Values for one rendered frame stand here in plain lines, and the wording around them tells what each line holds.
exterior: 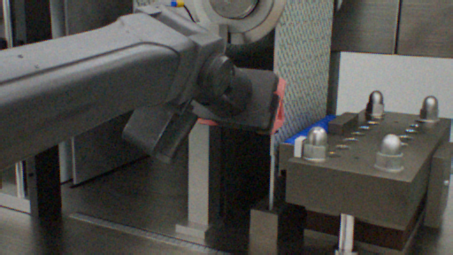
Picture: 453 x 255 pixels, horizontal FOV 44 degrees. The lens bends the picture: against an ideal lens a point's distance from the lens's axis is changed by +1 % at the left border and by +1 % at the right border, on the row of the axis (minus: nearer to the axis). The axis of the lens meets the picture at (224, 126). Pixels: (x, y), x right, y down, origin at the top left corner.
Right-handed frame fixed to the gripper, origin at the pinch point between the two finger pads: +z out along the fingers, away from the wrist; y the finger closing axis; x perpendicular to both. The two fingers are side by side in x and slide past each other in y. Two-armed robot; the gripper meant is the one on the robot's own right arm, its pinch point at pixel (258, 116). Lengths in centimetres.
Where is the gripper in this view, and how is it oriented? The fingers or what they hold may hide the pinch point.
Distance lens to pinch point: 71.2
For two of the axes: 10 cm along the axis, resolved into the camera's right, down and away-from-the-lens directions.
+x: 2.5, -9.5, 1.8
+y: 8.7, 1.4, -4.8
